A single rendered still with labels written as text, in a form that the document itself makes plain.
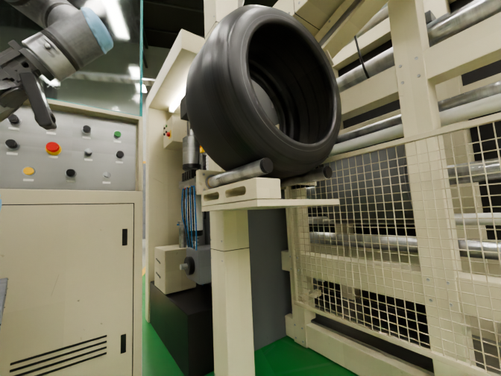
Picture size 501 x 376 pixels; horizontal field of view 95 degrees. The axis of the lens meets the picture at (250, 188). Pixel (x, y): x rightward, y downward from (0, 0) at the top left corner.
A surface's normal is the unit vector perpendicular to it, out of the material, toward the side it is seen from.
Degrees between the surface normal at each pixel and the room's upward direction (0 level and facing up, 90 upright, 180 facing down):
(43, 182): 90
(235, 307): 90
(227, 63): 93
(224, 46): 85
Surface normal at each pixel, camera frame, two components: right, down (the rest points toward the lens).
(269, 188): 0.58, -0.12
